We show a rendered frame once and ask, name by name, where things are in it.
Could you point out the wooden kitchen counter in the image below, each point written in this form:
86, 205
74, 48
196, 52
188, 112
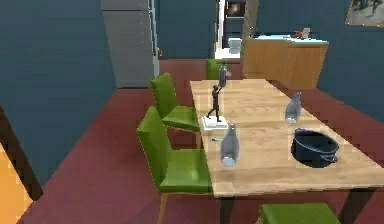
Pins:
283, 60

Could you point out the dark figure statue white base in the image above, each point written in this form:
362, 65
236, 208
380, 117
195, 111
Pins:
215, 106

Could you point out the small green pen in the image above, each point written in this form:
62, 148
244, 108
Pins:
216, 139

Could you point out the grey spray bottle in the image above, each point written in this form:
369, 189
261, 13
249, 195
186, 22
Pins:
222, 75

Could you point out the clear glass bottle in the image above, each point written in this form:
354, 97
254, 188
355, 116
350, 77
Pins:
229, 146
293, 108

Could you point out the wooden dining table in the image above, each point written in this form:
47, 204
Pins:
263, 113

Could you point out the grey fridge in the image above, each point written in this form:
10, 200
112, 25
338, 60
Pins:
130, 43

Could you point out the black pot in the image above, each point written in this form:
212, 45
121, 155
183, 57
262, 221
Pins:
315, 148

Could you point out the brown item on counter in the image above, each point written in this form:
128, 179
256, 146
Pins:
296, 34

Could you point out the white item on counter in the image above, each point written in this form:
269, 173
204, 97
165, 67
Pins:
305, 32

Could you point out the framed wall picture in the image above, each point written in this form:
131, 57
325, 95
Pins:
235, 8
365, 11

